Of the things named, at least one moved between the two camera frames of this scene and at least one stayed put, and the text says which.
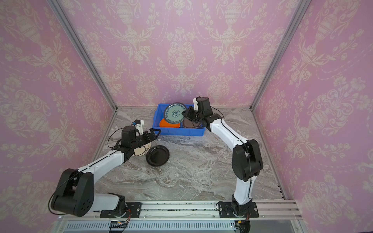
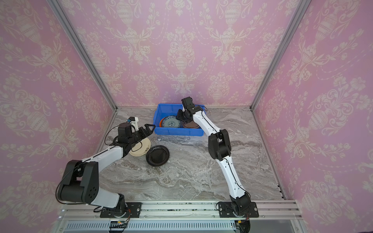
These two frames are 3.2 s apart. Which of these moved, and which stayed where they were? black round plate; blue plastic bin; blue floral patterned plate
Moved: blue floral patterned plate
Stayed: black round plate; blue plastic bin
